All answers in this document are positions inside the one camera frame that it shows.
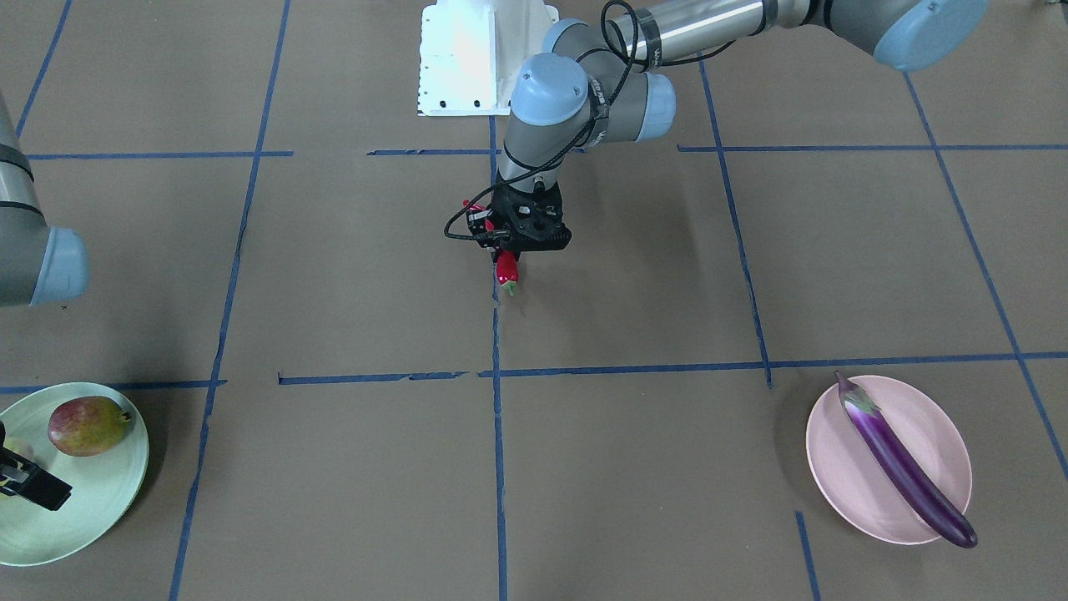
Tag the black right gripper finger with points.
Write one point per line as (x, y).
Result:
(25, 479)

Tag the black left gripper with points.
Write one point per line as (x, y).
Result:
(479, 219)

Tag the red chili pepper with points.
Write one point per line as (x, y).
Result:
(506, 271)

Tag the red yellow mango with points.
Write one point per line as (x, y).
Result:
(85, 427)

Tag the purple eggplant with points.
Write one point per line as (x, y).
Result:
(909, 480)

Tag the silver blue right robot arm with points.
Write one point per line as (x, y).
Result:
(39, 264)

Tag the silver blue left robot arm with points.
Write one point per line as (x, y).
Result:
(597, 83)

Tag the green plate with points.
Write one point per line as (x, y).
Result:
(103, 487)

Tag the white pillar with base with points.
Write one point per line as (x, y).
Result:
(471, 53)

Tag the pink plate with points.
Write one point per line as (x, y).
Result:
(854, 484)

